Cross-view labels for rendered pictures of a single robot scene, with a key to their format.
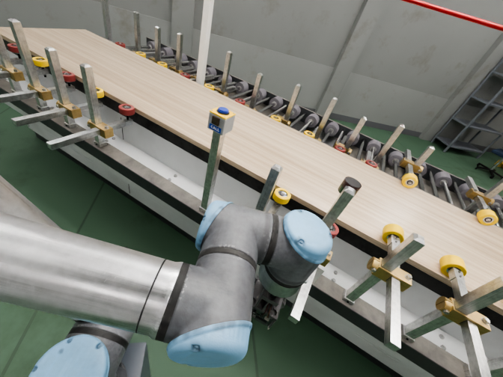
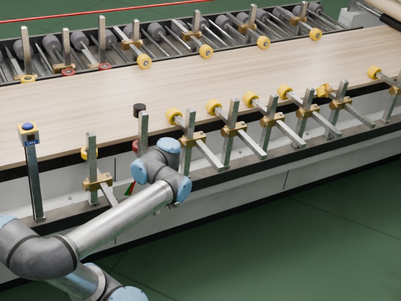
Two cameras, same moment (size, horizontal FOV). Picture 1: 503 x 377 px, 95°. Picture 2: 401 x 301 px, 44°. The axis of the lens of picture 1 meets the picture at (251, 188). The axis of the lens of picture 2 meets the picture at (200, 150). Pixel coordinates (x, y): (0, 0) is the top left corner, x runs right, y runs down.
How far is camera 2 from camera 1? 1.52 m
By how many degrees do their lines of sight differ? 39
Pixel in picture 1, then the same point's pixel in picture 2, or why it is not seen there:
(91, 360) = (129, 291)
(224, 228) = (150, 165)
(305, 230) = (169, 144)
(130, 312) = (165, 194)
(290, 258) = (172, 157)
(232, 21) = not seen: outside the picture
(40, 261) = (140, 200)
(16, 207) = not seen: hidden behind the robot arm
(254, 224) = (155, 156)
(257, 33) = not seen: outside the picture
